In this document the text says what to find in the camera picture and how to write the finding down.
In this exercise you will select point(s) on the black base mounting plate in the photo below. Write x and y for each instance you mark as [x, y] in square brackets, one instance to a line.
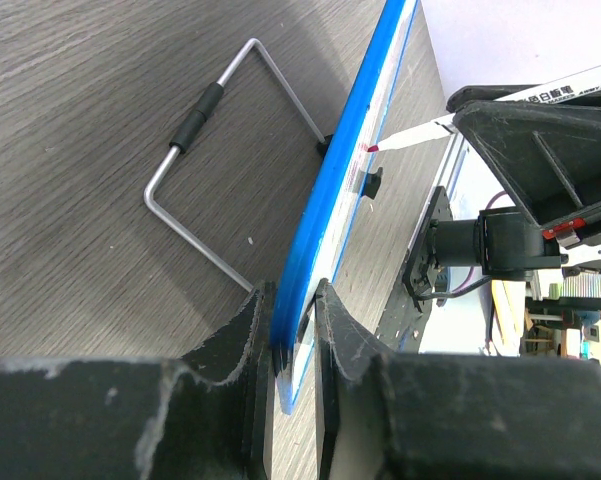
[405, 315]

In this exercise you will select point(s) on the metal wire whiteboard stand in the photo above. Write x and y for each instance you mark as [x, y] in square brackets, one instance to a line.
[187, 132]

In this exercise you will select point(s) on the blue framed whiteboard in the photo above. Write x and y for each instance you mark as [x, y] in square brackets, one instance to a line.
[326, 222]

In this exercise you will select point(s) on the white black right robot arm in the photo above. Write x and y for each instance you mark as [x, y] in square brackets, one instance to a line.
[503, 242]

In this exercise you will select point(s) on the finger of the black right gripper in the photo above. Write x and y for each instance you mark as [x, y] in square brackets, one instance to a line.
[493, 92]
[547, 158]

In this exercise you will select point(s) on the yellow framed whiteboard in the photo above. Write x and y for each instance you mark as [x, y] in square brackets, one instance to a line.
[508, 317]

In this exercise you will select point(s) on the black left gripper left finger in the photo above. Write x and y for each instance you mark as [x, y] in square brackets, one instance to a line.
[207, 414]

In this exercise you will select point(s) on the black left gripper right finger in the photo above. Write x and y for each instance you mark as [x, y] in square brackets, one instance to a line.
[383, 414]

